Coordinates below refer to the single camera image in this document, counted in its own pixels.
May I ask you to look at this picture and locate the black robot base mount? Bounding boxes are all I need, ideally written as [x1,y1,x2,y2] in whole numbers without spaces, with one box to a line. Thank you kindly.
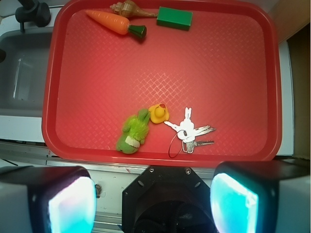
[121,166,217,233]

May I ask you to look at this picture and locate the silver keys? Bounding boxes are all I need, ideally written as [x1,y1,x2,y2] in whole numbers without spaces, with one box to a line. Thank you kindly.
[164,107,216,158]

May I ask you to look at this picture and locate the green rectangular block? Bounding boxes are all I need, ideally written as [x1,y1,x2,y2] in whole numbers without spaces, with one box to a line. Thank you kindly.
[156,7,193,31]

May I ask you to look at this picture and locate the green plush toy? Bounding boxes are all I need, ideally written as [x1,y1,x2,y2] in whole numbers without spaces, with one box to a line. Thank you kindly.
[116,109,150,154]

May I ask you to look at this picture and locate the gripper left finger with pad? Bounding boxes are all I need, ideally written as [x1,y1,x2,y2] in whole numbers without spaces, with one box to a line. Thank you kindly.
[0,166,97,233]

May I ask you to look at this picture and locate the grey toy faucet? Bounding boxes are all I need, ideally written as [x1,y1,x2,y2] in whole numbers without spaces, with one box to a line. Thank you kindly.
[15,0,52,33]

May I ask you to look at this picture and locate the brown seashell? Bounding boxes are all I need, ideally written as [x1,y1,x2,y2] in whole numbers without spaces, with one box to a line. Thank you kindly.
[109,0,158,18]

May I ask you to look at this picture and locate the red plastic tray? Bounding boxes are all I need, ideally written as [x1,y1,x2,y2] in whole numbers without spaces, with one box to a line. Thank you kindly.
[42,0,282,167]

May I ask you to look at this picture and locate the grey toy sink basin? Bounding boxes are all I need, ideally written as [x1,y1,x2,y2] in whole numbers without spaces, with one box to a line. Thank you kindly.
[0,27,52,117]

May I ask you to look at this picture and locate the yellow rubber duck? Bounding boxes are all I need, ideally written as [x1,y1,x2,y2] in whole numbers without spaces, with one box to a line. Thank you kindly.
[148,103,170,124]

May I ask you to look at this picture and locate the orange toy carrot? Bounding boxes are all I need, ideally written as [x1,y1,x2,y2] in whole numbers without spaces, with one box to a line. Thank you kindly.
[85,10,147,39]

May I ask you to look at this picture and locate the gripper right finger with pad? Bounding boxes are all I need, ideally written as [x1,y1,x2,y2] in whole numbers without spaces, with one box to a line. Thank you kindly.
[210,161,311,233]

